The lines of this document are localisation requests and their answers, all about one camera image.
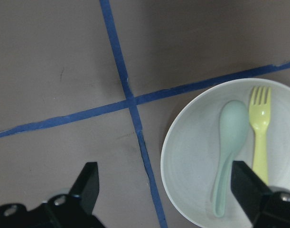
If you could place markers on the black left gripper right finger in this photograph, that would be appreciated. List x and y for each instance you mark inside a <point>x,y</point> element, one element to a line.
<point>248,189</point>

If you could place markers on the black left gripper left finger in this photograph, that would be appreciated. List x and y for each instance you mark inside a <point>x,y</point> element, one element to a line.
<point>85,187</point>

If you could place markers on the pale green plastic spoon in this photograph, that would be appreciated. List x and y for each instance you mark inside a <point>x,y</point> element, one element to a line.
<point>233,131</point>

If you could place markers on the white round plate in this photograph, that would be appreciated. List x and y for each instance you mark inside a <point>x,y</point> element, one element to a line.
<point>206,136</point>

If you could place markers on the yellow plastic fork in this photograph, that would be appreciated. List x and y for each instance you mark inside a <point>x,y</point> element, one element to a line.
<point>259,118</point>

